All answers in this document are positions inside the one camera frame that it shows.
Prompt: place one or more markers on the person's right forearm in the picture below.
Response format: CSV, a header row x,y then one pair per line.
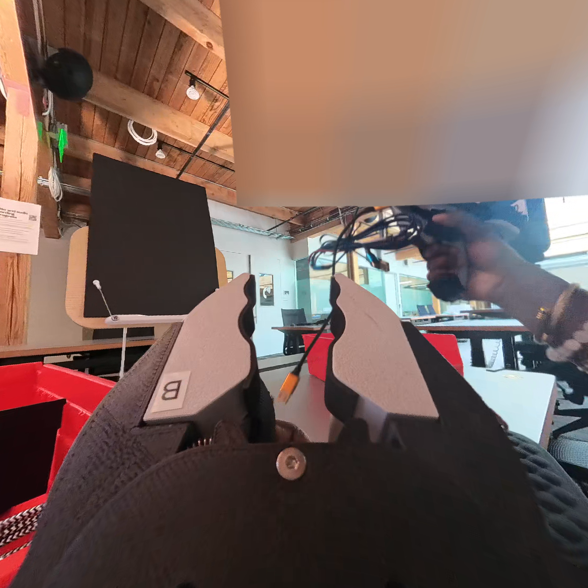
x,y
576,321

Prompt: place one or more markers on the long wooden desk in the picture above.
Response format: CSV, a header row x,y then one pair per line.
x,y
468,327

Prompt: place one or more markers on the white table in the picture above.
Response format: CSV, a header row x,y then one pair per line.
x,y
510,399

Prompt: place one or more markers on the green arrow sign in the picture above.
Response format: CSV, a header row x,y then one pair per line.
x,y
61,142

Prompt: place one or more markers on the framed wall poster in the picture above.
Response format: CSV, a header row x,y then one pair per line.
x,y
266,289

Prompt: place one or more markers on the black box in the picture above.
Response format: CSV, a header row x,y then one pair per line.
x,y
27,450

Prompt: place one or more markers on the wooden book stand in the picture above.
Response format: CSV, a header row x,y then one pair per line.
x,y
76,294

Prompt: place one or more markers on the pink paper note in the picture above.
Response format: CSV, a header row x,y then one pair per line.
x,y
19,99

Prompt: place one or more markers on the white paper notice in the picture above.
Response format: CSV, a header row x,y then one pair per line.
x,y
18,225

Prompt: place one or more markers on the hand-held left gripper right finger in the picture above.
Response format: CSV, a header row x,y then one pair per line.
x,y
376,363

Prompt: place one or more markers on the black board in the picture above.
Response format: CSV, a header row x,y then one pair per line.
x,y
147,239

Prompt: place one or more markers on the black mesh office chair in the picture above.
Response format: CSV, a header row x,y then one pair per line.
x,y
551,496

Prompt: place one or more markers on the black ceiling light track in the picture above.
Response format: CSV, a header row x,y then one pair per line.
x,y
206,133

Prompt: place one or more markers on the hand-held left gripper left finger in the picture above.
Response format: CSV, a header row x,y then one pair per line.
x,y
209,358

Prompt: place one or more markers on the person's right hand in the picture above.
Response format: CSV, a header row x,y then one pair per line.
x,y
491,275

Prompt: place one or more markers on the white track spotlight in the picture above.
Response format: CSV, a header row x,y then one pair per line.
x,y
193,90
160,152

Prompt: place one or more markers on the black round pole lamp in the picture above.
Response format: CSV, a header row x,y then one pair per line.
x,y
69,73

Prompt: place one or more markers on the red plastic bin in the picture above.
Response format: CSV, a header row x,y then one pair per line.
x,y
78,413
317,358

